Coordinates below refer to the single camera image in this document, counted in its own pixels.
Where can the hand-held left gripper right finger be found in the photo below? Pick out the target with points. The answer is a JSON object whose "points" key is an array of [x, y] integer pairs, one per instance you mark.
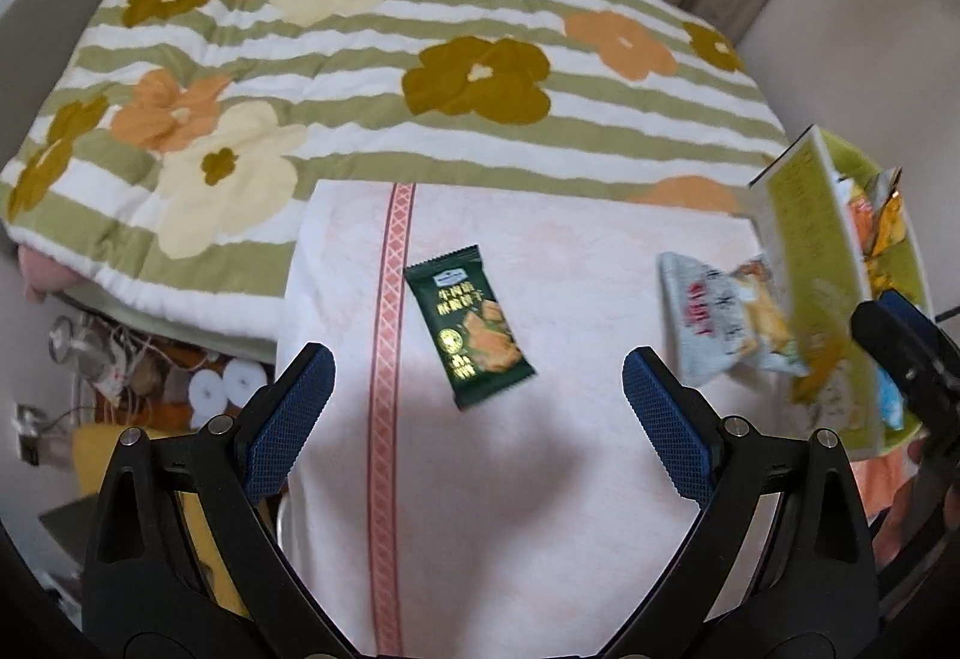
{"points": [[667, 419]]}

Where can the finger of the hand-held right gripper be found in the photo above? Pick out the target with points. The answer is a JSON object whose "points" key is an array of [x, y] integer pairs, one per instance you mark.
{"points": [[881, 336], [904, 308]]}

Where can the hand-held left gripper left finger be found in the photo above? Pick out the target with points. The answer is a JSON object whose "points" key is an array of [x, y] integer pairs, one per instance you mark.
{"points": [[289, 419]]}

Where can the blue snack packet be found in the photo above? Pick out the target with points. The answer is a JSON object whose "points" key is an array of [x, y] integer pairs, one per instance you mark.
{"points": [[892, 400]]}

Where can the white red-print snack packet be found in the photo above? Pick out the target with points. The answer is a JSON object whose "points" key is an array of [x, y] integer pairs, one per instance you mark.
{"points": [[712, 321]]}

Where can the yellow-green cardboard box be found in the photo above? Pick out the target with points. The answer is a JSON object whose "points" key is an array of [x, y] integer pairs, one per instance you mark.
{"points": [[810, 216]]}

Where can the dark green snack packet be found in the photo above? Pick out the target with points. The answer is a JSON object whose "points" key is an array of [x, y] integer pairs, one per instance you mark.
{"points": [[465, 329]]}

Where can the white paper roll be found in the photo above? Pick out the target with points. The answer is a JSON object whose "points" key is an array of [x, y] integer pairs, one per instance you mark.
{"points": [[247, 380], [206, 387]]}

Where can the orange snack packet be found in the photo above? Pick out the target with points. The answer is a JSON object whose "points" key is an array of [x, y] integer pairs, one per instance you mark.
{"points": [[885, 231]]}

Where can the white towel with red stripe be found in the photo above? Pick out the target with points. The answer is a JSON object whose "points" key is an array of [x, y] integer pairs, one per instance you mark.
{"points": [[562, 239]]}

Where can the grey box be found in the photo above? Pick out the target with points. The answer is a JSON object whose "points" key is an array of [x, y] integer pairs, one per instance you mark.
{"points": [[67, 524]]}

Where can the white power adapter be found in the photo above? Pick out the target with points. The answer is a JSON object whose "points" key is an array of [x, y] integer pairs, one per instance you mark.
{"points": [[28, 434]]}

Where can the pink cloth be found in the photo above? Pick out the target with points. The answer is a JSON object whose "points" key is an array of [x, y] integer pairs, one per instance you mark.
{"points": [[45, 273]]}

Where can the floral striped blanket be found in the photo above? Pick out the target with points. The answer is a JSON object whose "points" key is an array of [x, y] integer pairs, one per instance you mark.
{"points": [[375, 104]]}

